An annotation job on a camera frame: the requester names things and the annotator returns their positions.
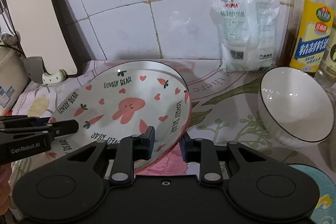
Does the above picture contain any floral tablecloth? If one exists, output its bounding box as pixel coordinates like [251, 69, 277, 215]
[8, 59, 336, 224]

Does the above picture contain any clear bag of white granules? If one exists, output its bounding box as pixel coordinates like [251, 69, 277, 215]
[210, 0, 279, 72]

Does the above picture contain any white bowl with dark rim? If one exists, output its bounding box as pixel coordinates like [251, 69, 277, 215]
[257, 67, 335, 149]

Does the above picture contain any white cutting board dark frame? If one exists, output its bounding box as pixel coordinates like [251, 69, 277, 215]
[5, 0, 92, 76]

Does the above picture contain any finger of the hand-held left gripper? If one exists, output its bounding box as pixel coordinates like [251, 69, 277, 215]
[43, 120, 80, 140]
[0, 115, 51, 127]

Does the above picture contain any rabbit print ceramic plate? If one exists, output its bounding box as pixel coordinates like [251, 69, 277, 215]
[47, 60, 192, 174]

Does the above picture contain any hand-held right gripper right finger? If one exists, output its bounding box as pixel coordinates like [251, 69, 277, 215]
[181, 133, 264, 186]

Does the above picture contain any teal plate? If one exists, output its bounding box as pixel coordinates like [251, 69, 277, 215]
[287, 164, 336, 224]

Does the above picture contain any clear bottle with pale label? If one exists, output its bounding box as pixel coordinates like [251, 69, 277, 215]
[314, 25, 336, 88]

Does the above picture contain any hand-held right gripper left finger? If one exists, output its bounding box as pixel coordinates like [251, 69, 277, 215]
[66, 126, 156, 187]

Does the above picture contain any yellow label glass bottle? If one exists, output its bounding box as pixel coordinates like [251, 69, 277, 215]
[277, 0, 336, 77]

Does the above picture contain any beige kitchen appliance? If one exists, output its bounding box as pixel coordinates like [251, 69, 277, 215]
[0, 44, 30, 111]

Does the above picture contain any white handled knife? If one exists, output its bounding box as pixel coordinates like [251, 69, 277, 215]
[24, 56, 67, 85]

